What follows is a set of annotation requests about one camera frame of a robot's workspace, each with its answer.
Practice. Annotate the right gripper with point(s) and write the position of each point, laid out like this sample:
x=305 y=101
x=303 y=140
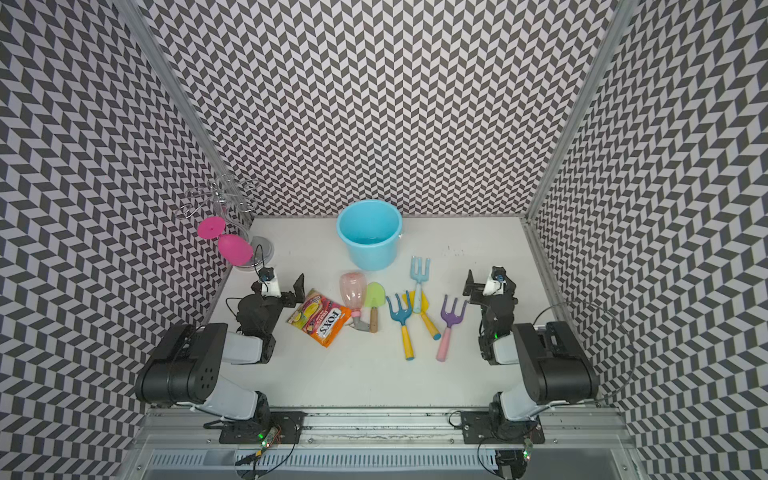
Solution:
x=477 y=289

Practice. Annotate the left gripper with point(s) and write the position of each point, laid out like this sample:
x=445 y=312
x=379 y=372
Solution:
x=299 y=294

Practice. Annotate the purple rake pink handle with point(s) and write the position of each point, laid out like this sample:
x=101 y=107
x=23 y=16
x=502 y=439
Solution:
x=451 y=317

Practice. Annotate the yellow trowel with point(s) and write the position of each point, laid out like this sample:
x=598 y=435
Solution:
x=423 y=314

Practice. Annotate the light blue hand rake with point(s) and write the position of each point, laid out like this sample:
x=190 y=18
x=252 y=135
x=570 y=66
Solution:
x=419 y=273

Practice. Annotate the pink spray bottle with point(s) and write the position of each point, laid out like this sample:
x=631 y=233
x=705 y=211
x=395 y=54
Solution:
x=353 y=286

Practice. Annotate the teal rake yellow handle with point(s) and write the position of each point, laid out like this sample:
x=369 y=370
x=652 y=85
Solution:
x=401 y=308

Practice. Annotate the green trowel wooden handle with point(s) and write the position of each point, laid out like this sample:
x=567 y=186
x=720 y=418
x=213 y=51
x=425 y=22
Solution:
x=375 y=298

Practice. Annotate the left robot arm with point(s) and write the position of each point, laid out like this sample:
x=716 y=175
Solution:
x=184 y=368

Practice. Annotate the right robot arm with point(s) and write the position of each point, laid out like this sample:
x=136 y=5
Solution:
x=554 y=368

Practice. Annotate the Fox's candy bag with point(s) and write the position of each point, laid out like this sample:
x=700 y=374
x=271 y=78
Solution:
x=320 y=317

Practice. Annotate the pink wine glass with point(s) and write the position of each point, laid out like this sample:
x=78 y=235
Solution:
x=234 y=249

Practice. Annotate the light blue plastic bucket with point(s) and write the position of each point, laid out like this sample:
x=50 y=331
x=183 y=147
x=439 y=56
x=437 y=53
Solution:
x=370 y=230

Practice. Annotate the chrome glass rack stand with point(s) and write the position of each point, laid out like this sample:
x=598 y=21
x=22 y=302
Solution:
x=221 y=196

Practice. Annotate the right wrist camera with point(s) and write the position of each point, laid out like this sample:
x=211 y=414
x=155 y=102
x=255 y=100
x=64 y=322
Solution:
x=496 y=282

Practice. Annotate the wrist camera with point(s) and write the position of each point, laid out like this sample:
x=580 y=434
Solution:
x=270 y=281
x=496 y=282

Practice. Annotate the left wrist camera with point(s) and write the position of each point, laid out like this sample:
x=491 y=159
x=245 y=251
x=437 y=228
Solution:
x=270 y=281

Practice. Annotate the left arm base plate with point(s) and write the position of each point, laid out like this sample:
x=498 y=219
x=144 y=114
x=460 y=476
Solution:
x=288 y=425

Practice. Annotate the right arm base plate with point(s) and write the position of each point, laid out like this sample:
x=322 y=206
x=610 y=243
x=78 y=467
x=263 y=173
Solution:
x=484 y=427

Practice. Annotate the aluminium front rail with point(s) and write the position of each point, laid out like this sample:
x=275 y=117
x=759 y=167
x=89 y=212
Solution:
x=581 y=442

